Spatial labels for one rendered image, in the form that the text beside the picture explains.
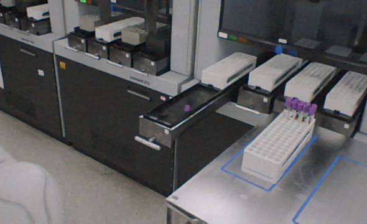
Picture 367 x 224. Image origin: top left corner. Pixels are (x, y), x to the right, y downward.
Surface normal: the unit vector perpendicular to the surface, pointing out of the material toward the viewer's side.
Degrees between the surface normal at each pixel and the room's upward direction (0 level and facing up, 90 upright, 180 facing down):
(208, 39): 90
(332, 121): 90
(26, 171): 6
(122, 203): 0
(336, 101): 90
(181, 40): 90
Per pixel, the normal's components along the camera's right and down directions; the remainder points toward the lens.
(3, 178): 0.19, -0.84
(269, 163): -0.57, 0.37
